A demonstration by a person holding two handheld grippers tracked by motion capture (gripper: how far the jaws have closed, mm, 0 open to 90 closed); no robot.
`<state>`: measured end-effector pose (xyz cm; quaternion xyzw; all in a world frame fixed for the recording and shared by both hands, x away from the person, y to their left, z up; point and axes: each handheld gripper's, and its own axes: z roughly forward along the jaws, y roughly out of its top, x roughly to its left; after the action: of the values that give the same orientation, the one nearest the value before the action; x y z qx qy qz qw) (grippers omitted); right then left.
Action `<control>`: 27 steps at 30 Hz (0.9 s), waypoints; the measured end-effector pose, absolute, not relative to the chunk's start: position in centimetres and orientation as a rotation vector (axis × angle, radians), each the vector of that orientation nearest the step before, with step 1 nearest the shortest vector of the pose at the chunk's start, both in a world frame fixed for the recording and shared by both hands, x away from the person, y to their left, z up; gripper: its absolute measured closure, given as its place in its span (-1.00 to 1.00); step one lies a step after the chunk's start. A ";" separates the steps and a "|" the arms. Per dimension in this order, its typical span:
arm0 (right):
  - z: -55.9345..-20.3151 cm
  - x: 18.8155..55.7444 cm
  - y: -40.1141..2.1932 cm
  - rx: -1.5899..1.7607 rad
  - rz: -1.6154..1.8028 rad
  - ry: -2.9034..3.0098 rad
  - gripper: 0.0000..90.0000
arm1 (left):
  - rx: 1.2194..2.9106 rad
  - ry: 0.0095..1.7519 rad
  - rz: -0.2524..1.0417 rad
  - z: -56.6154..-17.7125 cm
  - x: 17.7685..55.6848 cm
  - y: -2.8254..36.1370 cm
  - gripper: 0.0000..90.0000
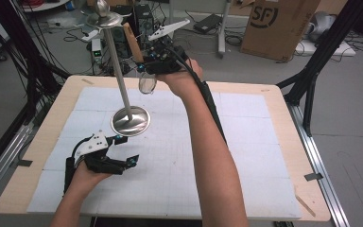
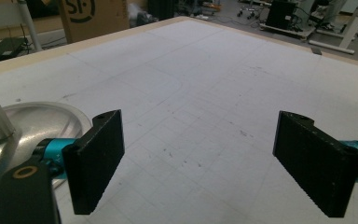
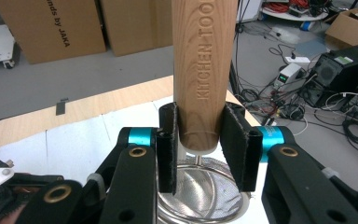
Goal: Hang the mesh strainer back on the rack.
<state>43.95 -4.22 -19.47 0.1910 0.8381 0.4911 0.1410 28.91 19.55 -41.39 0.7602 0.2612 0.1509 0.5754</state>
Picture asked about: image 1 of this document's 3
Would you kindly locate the white device with green light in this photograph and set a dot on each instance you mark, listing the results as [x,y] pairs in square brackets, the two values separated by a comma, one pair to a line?
[96,50]

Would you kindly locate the person's right hand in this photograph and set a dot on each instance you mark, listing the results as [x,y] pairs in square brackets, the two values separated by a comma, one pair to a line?
[182,78]

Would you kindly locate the black computer tower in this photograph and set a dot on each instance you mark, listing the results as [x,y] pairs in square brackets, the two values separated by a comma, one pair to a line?
[143,15]

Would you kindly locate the metal rack stand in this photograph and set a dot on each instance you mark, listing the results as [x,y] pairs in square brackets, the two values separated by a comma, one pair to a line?
[130,121]

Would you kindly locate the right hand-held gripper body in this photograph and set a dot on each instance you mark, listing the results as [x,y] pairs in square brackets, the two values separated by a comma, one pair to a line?
[165,53]

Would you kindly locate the white gridded table mat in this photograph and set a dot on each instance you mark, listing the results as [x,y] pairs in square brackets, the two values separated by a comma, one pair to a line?
[157,189]

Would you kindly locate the black metal frame strut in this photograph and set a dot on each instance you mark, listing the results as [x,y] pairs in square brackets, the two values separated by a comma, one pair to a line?
[324,47]
[31,63]

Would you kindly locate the aluminium rail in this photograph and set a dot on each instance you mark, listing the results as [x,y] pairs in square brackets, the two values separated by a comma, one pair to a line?
[318,170]
[3,164]

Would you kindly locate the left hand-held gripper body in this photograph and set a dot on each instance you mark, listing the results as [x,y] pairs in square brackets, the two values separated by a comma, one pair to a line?
[91,148]

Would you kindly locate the brown cardboard box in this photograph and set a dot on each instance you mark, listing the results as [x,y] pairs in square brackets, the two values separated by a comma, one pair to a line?
[275,28]

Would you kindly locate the thin wooden stick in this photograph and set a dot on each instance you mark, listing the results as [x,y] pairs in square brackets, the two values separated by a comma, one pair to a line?
[305,205]

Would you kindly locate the person's left hand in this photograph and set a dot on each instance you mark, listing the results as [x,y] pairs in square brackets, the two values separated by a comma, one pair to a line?
[88,179]

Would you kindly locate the black tape piece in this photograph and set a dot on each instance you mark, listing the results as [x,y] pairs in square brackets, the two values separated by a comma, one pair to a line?
[24,163]
[313,177]

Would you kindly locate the flat black case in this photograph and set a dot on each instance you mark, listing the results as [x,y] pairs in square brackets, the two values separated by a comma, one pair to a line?
[207,23]

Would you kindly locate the white foam board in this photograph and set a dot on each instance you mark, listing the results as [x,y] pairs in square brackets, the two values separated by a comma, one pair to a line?
[327,48]

